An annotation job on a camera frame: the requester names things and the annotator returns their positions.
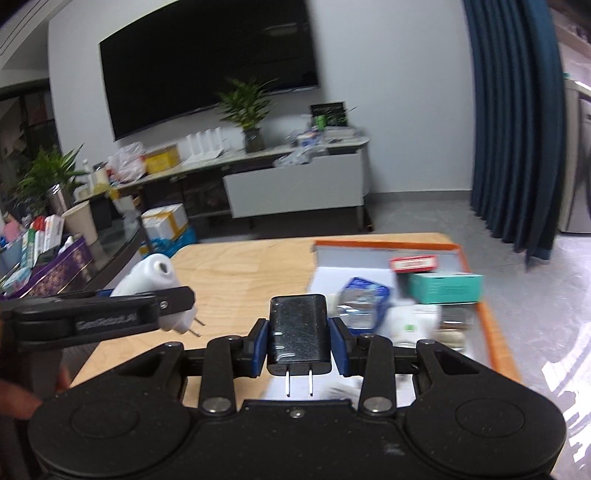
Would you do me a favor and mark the leafy plant on side table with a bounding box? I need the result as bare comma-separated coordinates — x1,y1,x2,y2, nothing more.
16,146,85,217

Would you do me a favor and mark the black power adapter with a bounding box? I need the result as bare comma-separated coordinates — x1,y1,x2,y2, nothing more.
266,294,332,398

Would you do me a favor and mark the black green display box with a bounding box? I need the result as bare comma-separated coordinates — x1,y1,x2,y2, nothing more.
310,102,349,130

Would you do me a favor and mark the white paper cup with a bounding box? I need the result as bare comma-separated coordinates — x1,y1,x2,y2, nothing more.
62,201,98,246

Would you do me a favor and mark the yellow box on console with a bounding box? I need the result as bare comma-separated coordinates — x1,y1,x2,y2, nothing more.
144,145,180,175

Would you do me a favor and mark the potted green plant on console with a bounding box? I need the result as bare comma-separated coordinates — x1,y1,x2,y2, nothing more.
218,78,270,153

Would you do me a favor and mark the white plug-in camera device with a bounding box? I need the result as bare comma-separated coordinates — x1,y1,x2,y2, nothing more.
110,253,198,336

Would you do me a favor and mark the white plastic bag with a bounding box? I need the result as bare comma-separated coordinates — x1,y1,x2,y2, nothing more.
107,142,146,184

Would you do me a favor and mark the red playing card pack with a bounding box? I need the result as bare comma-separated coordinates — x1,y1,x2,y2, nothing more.
390,255,439,274

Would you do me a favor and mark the left human hand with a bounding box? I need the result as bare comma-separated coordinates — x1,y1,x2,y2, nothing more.
0,380,42,420

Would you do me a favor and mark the purple patterned storage box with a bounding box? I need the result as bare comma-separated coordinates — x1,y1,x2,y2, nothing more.
1,236,94,301

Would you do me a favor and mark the dark blue curtain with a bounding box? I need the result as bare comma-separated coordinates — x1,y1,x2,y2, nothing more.
464,1,566,263

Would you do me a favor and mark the orange white cardboard box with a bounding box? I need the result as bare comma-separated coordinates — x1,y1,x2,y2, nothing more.
257,238,523,407

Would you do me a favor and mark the yellow white carton on floor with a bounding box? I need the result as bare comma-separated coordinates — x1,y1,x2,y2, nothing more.
141,203,188,240

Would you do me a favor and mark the wall mounted black television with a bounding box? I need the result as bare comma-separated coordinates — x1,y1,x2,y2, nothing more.
99,1,320,139

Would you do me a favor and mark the white TV console cabinet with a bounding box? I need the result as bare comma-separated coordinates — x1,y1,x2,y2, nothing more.
117,137,373,232

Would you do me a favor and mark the white charger product box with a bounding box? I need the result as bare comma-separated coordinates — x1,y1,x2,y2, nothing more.
434,304,476,351

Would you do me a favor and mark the teal white carton box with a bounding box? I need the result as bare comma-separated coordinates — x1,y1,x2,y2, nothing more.
409,272,484,304

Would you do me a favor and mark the blue dental floss box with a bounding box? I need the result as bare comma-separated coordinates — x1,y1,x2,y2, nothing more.
335,277,391,335

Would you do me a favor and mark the large white plug-in diffuser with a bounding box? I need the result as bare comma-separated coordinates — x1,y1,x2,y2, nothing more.
381,304,441,348

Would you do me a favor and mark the blue plastic bag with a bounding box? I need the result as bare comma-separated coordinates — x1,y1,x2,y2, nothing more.
151,226,197,258

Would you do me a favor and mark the white wifi router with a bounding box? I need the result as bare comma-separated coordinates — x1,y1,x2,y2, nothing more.
183,127,224,165

